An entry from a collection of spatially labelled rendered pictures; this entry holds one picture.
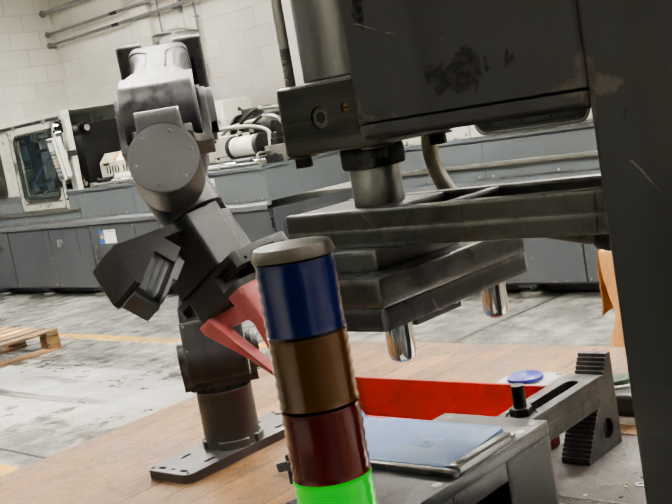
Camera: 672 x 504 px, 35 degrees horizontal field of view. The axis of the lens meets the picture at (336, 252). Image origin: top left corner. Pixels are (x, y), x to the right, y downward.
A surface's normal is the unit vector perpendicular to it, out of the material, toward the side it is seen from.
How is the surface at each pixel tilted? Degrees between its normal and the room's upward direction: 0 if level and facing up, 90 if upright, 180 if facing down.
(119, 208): 90
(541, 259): 90
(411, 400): 90
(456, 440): 4
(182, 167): 70
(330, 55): 90
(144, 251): 61
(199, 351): 77
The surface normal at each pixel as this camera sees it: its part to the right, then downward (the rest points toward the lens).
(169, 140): 0.04, -0.22
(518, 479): 0.74, -0.04
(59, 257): -0.69, 0.21
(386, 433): -0.22, -0.96
